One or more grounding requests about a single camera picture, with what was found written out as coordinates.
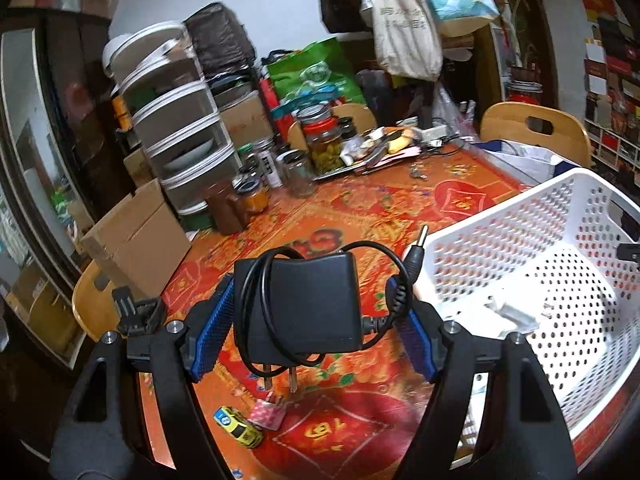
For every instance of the white plug charger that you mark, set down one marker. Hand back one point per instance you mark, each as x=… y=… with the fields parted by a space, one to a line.
x=515 y=315

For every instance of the open cardboard box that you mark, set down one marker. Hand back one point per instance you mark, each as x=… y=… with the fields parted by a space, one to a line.
x=135 y=240

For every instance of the white perforated plastic basket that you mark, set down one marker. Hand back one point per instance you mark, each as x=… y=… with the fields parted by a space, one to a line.
x=575 y=210

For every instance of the white round container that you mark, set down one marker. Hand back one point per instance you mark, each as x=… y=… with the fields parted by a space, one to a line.
x=114 y=52

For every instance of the black plastic-wrapped bundle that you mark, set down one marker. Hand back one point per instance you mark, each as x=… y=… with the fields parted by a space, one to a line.
x=220 y=40

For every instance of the large glass pickle jar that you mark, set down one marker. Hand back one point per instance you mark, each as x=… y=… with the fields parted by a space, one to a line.
x=322 y=145

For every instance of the small dark-lidded jar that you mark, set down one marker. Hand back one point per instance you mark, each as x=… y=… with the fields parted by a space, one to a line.
x=346 y=130

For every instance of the green shopping bag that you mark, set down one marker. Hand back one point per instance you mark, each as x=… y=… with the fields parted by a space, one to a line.
x=315 y=75

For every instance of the empty glass jar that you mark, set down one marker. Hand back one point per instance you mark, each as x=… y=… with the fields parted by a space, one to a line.
x=297 y=174

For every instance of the small pink packet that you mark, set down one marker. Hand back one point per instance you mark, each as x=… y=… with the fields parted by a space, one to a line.
x=267 y=412

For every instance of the beige canvas tote bag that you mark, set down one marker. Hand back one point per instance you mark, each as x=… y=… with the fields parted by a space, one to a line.
x=405 y=25

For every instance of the metal tray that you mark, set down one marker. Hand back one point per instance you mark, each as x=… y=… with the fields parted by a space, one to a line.
x=330 y=173

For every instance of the white and blue bag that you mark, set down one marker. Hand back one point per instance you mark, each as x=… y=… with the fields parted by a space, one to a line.
x=525 y=160

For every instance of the orange-filled glass jar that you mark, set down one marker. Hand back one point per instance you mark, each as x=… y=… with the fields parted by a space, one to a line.
x=252 y=199

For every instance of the yellow toy car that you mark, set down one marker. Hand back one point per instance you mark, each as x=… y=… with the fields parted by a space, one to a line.
x=239 y=426

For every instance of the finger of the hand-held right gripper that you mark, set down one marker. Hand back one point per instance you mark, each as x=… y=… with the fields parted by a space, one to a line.
x=631 y=251

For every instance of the stack of red black boxes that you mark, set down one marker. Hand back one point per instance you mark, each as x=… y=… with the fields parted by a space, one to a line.
x=615 y=85

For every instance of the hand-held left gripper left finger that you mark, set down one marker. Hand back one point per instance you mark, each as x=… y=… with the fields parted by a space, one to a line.
x=215 y=330

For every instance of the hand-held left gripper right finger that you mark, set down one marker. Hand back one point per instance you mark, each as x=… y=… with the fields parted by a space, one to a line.
x=417 y=346

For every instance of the white plastic bag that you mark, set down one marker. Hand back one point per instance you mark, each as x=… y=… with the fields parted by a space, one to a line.
x=450 y=110

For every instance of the brown cardboard box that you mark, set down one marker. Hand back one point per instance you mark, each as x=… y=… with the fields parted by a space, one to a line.
x=245 y=120

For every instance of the white stacked storage drawers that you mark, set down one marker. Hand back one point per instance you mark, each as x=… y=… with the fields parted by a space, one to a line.
x=175 y=120

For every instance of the dark wooden wardrobe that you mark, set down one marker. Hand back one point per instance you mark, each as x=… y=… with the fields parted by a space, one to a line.
x=65 y=110

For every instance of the glass jar with red band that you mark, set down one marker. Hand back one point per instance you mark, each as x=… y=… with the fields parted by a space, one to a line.
x=525 y=90

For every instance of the white bottle with black label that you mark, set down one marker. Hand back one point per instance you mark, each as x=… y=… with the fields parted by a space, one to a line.
x=272 y=170

